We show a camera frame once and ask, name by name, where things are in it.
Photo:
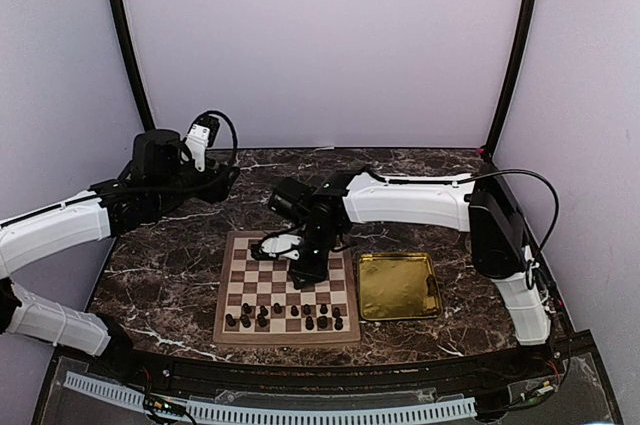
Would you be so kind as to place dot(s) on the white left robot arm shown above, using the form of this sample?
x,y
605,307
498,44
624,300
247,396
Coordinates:
x,y
98,213

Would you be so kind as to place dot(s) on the left black frame post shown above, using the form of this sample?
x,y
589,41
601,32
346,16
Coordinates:
x,y
123,33

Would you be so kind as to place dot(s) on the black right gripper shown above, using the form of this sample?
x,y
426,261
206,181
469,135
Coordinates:
x,y
313,273

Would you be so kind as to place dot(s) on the gold metal tray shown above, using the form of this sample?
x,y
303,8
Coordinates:
x,y
392,287

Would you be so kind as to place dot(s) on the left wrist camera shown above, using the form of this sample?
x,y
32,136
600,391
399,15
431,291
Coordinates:
x,y
199,139

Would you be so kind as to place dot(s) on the black frame post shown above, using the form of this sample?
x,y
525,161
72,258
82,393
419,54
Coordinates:
x,y
123,33
512,71

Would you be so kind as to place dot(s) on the black front rail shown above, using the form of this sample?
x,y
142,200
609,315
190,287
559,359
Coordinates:
x,y
200,376

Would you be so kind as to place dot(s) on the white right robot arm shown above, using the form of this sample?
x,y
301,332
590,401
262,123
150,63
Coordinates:
x,y
481,206

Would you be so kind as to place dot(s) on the white slotted cable duct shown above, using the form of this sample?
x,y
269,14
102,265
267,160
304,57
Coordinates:
x,y
240,408

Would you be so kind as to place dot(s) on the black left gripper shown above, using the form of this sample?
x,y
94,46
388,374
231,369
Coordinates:
x,y
217,185

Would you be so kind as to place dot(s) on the wooden chess board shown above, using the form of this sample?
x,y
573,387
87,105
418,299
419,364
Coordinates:
x,y
245,280

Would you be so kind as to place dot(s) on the right black frame post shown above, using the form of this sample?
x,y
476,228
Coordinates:
x,y
512,71

